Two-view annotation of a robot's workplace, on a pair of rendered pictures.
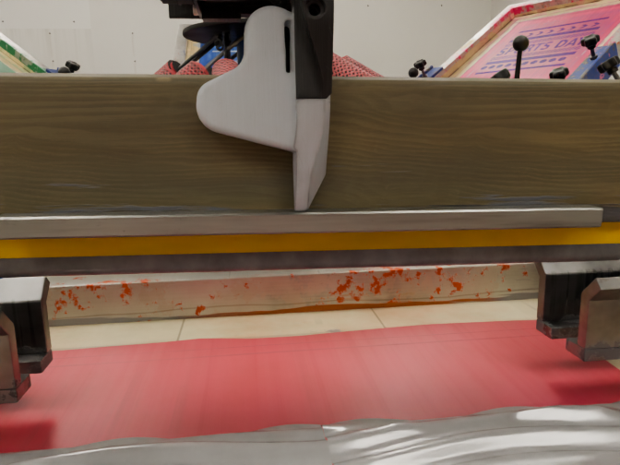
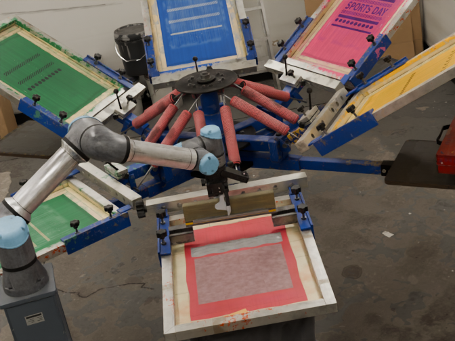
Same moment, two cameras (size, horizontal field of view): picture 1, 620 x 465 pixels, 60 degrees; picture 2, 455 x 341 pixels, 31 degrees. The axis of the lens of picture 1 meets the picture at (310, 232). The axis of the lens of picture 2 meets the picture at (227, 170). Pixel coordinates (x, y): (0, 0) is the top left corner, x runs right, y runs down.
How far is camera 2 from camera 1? 2.95 m
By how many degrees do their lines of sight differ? 17
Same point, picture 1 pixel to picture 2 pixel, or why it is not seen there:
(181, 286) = not seen: hidden behind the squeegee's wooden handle
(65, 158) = (199, 212)
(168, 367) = (210, 233)
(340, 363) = (240, 229)
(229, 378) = (221, 233)
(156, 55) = not seen: outside the picture
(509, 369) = (267, 227)
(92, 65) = not seen: outside the picture
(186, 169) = (213, 212)
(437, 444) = (249, 240)
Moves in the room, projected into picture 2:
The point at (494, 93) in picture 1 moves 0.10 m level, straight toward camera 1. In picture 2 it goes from (251, 197) to (243, 210)
